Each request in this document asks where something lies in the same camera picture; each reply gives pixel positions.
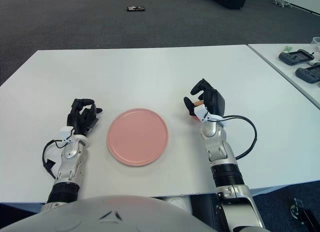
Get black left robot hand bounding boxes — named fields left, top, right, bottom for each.
left=66, top=98, right=104, bottom=137

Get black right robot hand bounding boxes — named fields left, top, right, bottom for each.
left=183, top=78, right=227, bottom=118

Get pink round plate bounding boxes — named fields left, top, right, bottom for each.
left=107, top=107, right=169, bottom=167

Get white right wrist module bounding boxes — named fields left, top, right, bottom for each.
left=194, top=104, right=228, bottom=129

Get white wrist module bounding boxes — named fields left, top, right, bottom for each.
left=194, top=104, right=228, bottom=129
left=60, top=126, right=75, bottom=142

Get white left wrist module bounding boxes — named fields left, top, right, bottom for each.
left=60, top=126, right=75, bottom=142

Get dark grey handheld controller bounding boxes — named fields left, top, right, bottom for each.
left=294, top=63, right=320, bottom=84
left=277, top=49, right=314, bottom=66

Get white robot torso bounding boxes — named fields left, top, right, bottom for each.
left=0, top=194, right=216, bottom=232

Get small grey robot dog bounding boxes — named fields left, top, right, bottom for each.
left=272, top=0, right=293, bottom=9

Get black stand with caster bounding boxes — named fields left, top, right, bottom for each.
left=289, top=198, right=320, bottom=232

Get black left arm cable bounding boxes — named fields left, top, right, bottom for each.
left=42, top=139, right=65, bottom=179

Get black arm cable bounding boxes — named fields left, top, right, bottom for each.
left=219, top=114, right=258, bottom=160
left=42, top=139, right=65, bottom=179

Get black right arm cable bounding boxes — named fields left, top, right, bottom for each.
left=219, top=114, right=258, bottom=160

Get white table frame beam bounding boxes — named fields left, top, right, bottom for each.
left=249, top=184, right=296, bottom=197

